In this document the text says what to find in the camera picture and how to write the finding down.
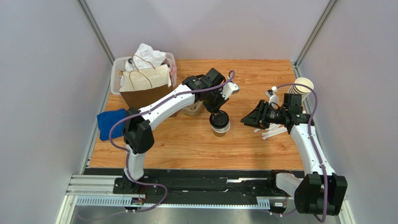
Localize black plastic cup lid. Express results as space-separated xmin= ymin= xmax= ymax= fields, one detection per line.
xmin=209 ymin=110 xmax=229 ymax=129

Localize brown paper coffee cup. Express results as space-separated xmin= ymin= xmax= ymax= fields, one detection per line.
xmin=212 ymin=122 xmax=231 ymax=138

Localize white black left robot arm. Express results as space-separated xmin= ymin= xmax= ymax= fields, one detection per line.
xmin=110 ymin=68 xmax=239 ymax=193

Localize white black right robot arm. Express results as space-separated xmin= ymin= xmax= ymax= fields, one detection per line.
xmin=241 ymin=93 xmax=348 ymax=216

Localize cardboard cup carrier tray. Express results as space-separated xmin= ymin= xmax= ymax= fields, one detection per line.
xmin=181 ymin=101 xmax=203 ymax=116

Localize stack of paper cups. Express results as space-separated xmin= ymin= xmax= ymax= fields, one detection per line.
xmin=287 ymin=77 xmax=314 ymax=102

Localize brown paper bag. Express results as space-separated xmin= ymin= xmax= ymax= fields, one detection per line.
xmin=119 ymin=64 xmax=174 ymax=109

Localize crumpled white paper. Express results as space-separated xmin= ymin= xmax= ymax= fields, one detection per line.
xmin=125 ymin=43 xmax=167 ymax=71

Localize white plastic basket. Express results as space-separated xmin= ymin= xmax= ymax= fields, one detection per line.
xmin=110 ymin=52 xmax=177 ymax=95

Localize blue folded cloth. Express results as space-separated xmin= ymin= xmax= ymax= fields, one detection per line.
xmin=96 ymin=108 xmax=126 ymax=141

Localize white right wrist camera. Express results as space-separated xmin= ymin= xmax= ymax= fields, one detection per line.
xmin=265 ymin=86 xmax=279 ymax=104

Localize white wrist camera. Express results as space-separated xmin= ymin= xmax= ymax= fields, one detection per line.
xmin=220 ymin=82 xmax=240 ymax=100
xmin=265 ymin=86 xmax=279 ymax=104

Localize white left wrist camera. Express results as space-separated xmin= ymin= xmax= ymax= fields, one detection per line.
xmin=220 ymin=82 xmax=240 ymax=100

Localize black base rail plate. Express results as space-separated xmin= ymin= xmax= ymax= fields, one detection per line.
xmin=83 ymin=168 xmax=289 ymax=205

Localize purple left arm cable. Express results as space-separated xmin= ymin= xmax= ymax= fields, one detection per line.
xmin=108 ymin=70 xmax=236 ymax=213

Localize aluminium frame rail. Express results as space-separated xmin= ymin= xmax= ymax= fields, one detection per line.
xmin=56 ymin=174 xmax=356 ymax=224

